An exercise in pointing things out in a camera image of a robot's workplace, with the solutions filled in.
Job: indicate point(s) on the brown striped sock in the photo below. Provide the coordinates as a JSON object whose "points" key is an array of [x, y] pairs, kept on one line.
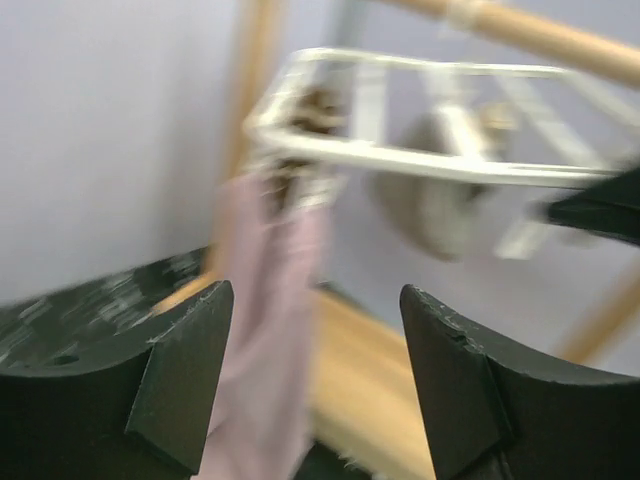
{"points": [[302, 181]]}

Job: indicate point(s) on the wooden rack frame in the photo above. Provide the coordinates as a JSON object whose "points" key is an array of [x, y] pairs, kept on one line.
{"points": [[364, 401]]}

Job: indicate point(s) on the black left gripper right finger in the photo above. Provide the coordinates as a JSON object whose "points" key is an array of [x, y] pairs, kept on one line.
{"points": [[493, 408]]}

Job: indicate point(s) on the mauve sock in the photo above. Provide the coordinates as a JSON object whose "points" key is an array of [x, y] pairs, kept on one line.
{"points": [[259, 427]]}

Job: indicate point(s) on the wooden hanging rod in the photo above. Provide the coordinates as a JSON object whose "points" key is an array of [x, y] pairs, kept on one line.
{"points": [[576, 48]]}

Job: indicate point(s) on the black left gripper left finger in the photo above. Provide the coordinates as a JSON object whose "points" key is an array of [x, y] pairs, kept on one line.
{"points": [[135, 404]]}

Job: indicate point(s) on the white clip hanger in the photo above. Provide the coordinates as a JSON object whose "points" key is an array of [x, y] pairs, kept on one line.
{"points": [[454, 89]]}

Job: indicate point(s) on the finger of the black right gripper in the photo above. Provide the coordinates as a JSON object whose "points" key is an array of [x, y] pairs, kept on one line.
{"points": [[608, 208]]}

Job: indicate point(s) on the cream grey sock hanging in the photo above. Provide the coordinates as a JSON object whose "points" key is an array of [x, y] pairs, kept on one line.
{"points": [[435, 215]]}

